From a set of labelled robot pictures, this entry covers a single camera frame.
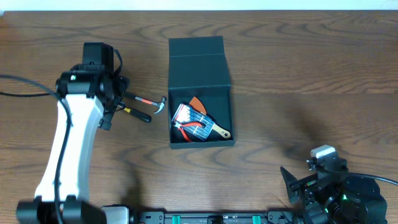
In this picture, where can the black handled claw hammer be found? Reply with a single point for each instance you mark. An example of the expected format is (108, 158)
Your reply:
(160, 104)

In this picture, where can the red handled cutting pliers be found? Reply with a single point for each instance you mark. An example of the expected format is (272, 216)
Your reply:
(194, 125)

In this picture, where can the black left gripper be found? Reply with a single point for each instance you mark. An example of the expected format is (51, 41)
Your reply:
(115, 101)

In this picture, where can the orange scraper wooden handle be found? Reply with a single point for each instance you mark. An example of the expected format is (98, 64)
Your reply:
(196, 104)

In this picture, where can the black open gift box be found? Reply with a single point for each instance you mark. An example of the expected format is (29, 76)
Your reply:
(198, 68)

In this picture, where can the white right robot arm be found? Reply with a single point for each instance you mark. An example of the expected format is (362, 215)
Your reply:
(328, 198)

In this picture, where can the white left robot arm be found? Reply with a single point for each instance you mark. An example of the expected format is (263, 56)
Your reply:
(88, 96)

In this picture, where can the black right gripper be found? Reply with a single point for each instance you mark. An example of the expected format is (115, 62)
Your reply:
(310, 185)

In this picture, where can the black handled screwdriver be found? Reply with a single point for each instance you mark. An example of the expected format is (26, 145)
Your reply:
(138, 114)

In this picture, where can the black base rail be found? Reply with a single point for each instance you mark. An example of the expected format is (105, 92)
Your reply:
(123, 215)

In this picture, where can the blue precision screwdriver set case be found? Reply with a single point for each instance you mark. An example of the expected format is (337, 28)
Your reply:
(186, 114)

